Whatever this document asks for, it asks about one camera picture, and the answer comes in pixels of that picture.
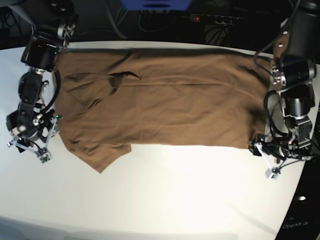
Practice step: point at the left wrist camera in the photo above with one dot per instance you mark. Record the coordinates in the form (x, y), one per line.
(272, 173)

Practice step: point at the black power strip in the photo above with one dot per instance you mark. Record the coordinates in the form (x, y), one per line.
(209, 19)

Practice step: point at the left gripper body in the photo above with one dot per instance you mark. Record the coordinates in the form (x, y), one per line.
(289, 148)

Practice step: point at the brown T-shirt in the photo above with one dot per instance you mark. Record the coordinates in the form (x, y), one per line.
(110, 100)

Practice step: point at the blue box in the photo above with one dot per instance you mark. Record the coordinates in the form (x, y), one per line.
(145, 5)

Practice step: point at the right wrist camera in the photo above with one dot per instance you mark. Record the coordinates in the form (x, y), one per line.
(44, 155)

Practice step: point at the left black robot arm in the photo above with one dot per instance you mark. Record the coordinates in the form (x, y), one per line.
(288, 105)

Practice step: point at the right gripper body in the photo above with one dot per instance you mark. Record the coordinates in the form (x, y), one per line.
(39, 130)

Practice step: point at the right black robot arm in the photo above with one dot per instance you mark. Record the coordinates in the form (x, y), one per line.
(53, 24)

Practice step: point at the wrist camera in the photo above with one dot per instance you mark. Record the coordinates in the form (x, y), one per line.
(44, 155)
(272, 173)

